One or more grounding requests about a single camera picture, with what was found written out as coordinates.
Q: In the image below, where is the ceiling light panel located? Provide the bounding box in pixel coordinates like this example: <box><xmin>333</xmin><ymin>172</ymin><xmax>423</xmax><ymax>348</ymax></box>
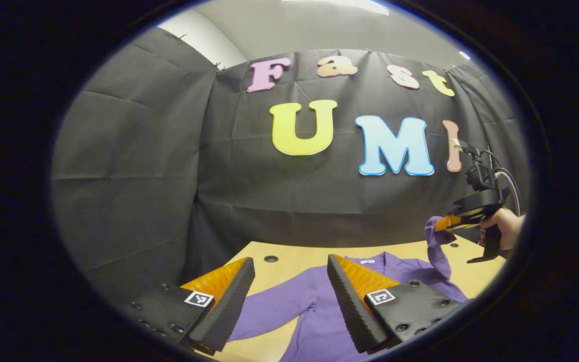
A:
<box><xmin>282</xmin><ymin>0</ymin><xmax>390</xmax><ymax>16</ymax></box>

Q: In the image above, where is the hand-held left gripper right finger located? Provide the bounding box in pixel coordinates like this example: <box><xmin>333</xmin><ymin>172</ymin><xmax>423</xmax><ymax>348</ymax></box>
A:
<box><xmin>327</xmin><ymin>254</ymin><xmax>466</xmax><ymax>355</ymax></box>

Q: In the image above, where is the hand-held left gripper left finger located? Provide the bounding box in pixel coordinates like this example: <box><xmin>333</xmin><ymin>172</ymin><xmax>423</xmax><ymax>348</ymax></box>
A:
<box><xmin>118</xmin><ymin>257</ymin><xmax>256</xmax><ymax>355</ymax></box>

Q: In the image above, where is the purple button-up garment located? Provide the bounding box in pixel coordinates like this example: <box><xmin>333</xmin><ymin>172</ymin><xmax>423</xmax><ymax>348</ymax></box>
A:
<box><xmin>227</xmin><ymin>216</ymin><xmax>471</xmax><ymax>362</ymax></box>

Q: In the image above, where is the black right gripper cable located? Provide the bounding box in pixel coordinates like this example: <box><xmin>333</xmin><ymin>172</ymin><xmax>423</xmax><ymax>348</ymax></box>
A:
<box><xmin>480</xmin><ymin>149</ymin><xmax>522</xmax><ymax>217</ymax></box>

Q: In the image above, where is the black backdrop cloth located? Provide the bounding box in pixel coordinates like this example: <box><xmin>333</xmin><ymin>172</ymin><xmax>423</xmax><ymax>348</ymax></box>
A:
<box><xmin>51</xmin><ymin>28</ymin><xmax>529</xmax><ymax>302</ymax></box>

